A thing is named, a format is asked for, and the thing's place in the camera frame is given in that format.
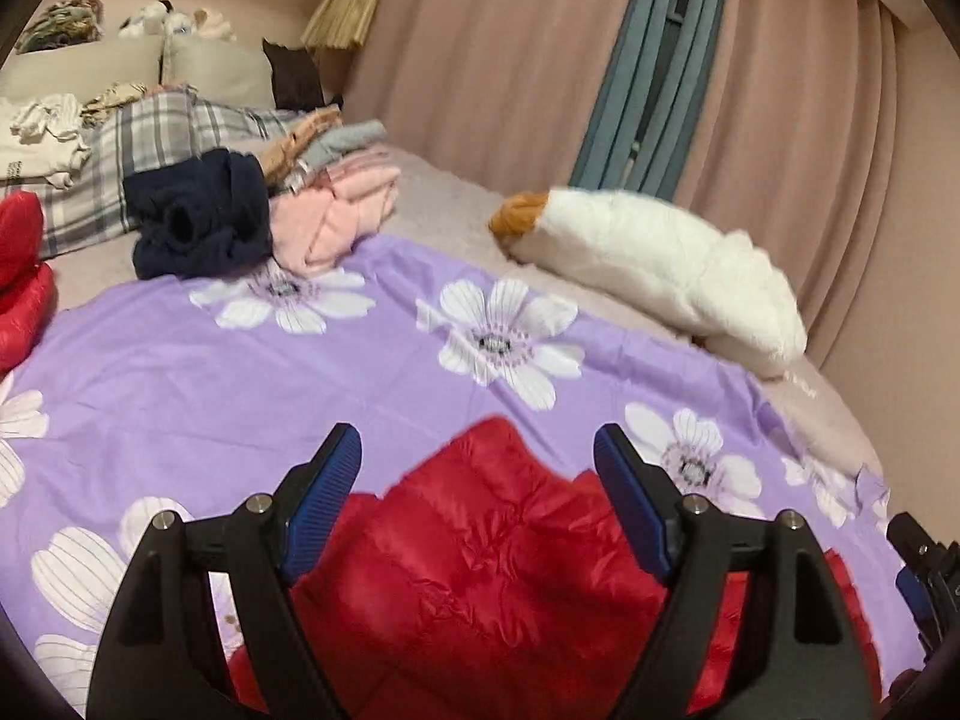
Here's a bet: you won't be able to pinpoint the red puffer jacket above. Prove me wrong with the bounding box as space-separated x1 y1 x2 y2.
0 190 57 374
226 414 886 720

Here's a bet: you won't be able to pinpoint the purple floral bed sheet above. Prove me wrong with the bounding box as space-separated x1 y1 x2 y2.
2 236 923 710

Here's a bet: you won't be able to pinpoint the white plush goose toy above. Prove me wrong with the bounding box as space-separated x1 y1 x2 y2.
490 187 807 379

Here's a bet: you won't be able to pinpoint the navy blue garment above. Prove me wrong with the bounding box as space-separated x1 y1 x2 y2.
124 148 272 280

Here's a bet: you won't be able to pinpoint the pink folded garment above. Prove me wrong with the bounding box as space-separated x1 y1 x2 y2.
270 146 400 278

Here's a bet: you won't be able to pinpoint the grey plaid blanket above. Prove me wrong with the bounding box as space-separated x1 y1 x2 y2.
2 88 301 260

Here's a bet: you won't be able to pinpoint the blue-grey curtain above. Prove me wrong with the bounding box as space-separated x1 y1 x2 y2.
569 0 726 200

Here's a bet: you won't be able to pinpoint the grey folded garment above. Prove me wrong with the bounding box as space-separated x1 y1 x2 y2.
295 119 387 172

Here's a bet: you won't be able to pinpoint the white printed t-shirt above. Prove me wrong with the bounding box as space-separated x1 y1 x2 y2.
0 94 91 190

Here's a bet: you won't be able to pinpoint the dark brown cushion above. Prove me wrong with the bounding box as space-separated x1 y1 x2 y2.
262 39 343 112

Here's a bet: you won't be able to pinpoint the beige pillow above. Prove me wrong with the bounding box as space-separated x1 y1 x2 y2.
2 36 277 109

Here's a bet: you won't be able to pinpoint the small plush toys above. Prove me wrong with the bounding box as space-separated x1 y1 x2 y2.
117 0 236 43

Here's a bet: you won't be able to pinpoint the yellow hanging fabric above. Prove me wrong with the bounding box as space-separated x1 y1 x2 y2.
301 0 379 50

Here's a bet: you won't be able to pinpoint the pink curtain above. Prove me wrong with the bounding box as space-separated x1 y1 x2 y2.
347 0 896 361

